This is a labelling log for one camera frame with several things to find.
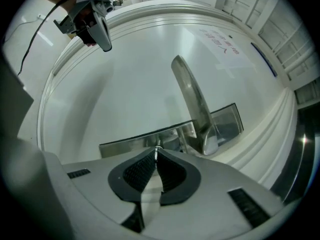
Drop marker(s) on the white wall socket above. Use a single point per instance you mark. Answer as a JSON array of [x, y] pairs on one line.
[[39, 16]]

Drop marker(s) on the white door frame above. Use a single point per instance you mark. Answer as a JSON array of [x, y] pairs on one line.
[[270, 134]]

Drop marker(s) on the silver metal door lock plate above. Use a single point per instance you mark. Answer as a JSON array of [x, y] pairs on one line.
[[125, 146]]

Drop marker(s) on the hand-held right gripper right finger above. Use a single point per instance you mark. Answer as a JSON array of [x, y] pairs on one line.
[[220, 191]]

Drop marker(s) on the white framed window wall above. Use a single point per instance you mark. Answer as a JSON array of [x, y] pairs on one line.
[[275, 16]]

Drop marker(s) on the white door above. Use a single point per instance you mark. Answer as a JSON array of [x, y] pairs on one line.
[[137, 71]]

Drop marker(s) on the white paper sign red print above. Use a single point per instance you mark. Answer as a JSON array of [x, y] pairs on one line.
[[225, 46]]

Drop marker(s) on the small silver key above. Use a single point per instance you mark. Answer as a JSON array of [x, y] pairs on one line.
[[157, 148]]

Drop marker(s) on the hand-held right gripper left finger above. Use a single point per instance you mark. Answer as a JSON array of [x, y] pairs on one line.
[[105, 179]]

